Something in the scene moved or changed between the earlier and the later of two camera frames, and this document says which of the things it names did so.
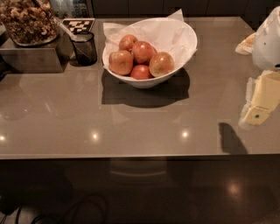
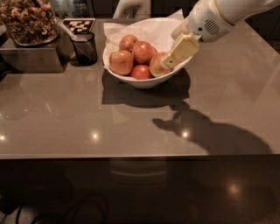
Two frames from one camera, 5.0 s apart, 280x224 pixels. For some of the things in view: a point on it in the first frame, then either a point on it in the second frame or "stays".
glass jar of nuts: [29, 23] stays
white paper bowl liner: [166, 33] stays
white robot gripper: [267, 44] to [205, 23]
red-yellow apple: [160, 64] stays
